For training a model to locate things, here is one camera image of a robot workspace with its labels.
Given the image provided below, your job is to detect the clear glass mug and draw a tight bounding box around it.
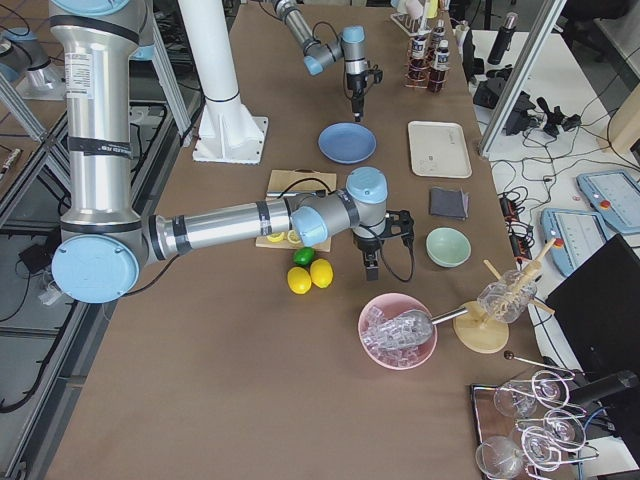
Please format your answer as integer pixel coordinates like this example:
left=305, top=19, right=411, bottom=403
left=477, top=270, right=537, bottom=324

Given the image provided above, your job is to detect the wine glass rack tray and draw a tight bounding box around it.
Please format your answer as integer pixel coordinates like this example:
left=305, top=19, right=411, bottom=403
left=470, top=369, right=599, bottom=479

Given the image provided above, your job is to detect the cream rabbit tray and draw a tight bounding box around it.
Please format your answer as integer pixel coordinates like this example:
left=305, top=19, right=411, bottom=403
left=407, top=120, right=472, bottom=179

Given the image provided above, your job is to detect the lemon half lower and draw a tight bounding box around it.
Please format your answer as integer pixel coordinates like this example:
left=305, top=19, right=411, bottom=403
left=266, top=232, right=286, bottom=243

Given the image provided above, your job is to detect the dark drink bottle back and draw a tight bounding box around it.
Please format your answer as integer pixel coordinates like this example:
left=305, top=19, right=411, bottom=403
left=430, top=19, right=445, bottom=50

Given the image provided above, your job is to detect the green lime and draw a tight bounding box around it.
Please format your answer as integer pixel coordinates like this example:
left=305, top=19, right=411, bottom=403
left=293, top=247, right=316, bottom=267

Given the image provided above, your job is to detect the wooden cutting board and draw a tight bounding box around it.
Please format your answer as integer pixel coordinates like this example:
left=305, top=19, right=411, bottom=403
left=255, top=170, right=337, bottom=250

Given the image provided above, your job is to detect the black thermos bottle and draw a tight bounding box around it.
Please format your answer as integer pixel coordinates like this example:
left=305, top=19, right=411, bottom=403
left=487, top=12, right=518, bottom=65

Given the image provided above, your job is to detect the black monitor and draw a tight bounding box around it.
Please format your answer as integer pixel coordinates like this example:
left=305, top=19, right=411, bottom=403
left=546, top=234, right=639, bottom=378

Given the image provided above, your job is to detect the blue teach pendant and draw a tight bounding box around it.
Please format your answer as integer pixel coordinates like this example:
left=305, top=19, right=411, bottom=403
left=540, top=208, right=614, bottom=277
left=576, top=170, right=639, bottom=235

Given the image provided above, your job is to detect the steel muddler black cap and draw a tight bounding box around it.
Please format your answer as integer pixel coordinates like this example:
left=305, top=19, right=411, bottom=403
left=266, top=189, right=327, bottom=198

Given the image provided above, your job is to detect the blue teach pendant upper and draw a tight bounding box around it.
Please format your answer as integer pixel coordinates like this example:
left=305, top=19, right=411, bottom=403
left=576, top=170, right=639, bottom=235

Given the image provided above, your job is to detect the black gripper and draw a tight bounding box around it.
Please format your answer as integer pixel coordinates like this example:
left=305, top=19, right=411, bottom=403
left=345, top=65, right=383, bottom=122
left=353, top=210, right=415, bottom=281

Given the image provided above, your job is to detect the wooden cup stand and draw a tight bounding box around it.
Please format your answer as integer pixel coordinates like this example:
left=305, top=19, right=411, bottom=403
left=453, top=238, right=560, bottom=354

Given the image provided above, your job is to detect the metal ice scoop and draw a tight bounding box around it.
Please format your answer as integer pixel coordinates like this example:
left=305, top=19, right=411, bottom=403
left=393, top=307, right=468, bottom=348

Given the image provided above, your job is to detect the yellow lemon near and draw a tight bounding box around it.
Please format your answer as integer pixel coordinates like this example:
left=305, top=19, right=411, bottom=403
left=287, top=266, right=312, bottom=295

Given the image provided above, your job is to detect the aluminium frame post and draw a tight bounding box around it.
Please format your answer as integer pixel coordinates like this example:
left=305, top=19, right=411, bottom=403
left=478, top=0, right=566, bottom=157

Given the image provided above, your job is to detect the dark drink bottle front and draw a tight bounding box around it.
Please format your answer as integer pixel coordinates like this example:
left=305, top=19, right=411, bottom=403
left=427, top=40, right=450, bottom=93

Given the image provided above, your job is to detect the grey folded cloth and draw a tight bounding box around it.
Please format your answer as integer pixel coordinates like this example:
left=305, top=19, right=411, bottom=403
left=429, top=187, right=469, bottom=220

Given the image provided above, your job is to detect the blue plate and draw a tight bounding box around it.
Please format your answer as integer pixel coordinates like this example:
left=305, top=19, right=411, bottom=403
left=318, top=122, right=377, bottom=165

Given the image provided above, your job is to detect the dark drink bottle middle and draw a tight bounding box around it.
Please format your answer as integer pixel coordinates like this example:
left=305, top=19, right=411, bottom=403
left=408, top=29, right=429, bottom=86

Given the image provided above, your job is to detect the yellow lemon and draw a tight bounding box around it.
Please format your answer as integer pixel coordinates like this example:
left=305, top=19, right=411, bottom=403
left=287, top=266, right=312, bottom=295
left=309, top=259, right=334, bottom=288

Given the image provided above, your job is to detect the copper wire bottle rack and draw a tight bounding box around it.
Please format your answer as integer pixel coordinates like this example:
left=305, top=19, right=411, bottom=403
left=405, top=34, right=450, bottom=93

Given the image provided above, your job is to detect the dark drink bottle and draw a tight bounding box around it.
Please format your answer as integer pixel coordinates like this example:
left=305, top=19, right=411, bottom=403
left=408, top=29, right=429, bottom=86
left=430, top=19, right=445, bottom=50
left=427, top=40, right=450, bottom=93

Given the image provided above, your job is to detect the yellow lemon far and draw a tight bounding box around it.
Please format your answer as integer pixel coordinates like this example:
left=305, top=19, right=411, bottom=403
left=309, top=259, right=334, bottom=288

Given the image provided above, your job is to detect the pink bowl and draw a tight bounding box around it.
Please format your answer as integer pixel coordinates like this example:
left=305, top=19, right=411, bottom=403
left=358, top=293, right=438, bottom=370

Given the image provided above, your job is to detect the green bowl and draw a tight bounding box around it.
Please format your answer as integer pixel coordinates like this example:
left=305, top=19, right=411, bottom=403
left=425, top=227, right=471, bottom=268

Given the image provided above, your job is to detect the clear ice cubes pile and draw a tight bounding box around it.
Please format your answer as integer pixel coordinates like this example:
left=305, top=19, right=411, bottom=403
left=361, top=307, right=428, bottom=368

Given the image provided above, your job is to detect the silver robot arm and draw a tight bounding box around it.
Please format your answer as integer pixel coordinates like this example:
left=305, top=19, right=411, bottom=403
left=271, top=1, right=383, bottom=122
left=49, top=1, right=415, bottom=304

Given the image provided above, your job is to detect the blue teach pendant lower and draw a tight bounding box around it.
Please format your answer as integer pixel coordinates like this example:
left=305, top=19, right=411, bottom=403
left=540, top=208, right=614, bottom=277

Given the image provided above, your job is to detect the lemon half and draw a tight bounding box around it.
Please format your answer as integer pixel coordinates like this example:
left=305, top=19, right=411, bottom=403
left=266, top=232, right=286, bottom=243
left=286, top=230, right=302, bottom=248

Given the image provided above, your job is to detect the white pillar with base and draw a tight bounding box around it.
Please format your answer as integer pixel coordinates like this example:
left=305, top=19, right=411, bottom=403
left=179, top=0, right=268, bottom=165

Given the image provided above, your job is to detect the lemon half upper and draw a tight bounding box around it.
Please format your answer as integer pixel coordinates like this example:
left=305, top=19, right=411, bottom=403
left=286, top=230, right=302, bottom=248

